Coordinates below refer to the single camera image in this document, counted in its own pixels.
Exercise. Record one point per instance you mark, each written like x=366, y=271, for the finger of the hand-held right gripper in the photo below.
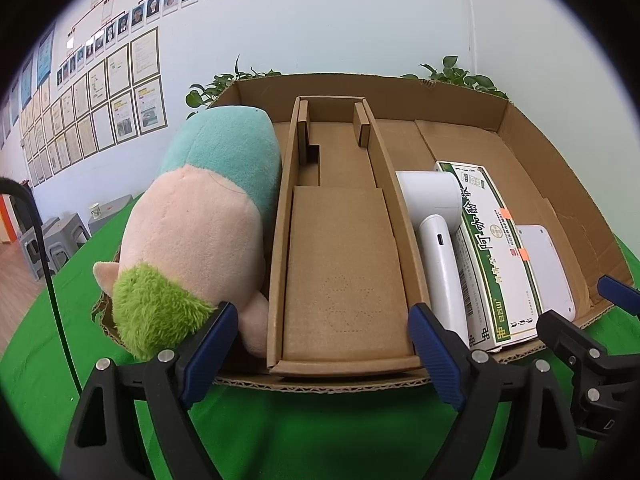
x=617, y=291
x=590, y=360

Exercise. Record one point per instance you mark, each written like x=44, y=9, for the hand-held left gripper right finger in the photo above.
x=435, y=355

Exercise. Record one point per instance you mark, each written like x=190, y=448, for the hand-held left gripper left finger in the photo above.
x=210, y=355

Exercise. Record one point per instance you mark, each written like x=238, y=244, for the white electronic scale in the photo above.
x=542, y=260

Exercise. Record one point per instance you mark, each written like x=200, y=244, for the green white medicine box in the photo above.
x=492, y=240

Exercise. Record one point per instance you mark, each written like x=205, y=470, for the pink teal plush toy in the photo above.
x=200, y=220

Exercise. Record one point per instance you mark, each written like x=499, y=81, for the white hair dryer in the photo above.
x=435, y=195

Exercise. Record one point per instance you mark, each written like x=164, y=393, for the large cardboard box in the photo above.
x=450, y=135

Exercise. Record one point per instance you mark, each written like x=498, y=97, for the white paper cup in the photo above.
x=95, y=210

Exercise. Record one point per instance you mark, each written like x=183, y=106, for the grey plastic stool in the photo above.
x=35, y=250
x=70, y=227

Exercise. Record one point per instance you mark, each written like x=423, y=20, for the green potted plant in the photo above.
x=210, y=87
x=450, y=72

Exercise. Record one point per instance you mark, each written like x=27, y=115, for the small blue wall poster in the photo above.
x=14, y=105

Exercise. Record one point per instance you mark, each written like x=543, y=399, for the medium blue wall poster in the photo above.
x=26, y=81

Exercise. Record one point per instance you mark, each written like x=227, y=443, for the large blue wall poster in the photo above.
x=45, y=55

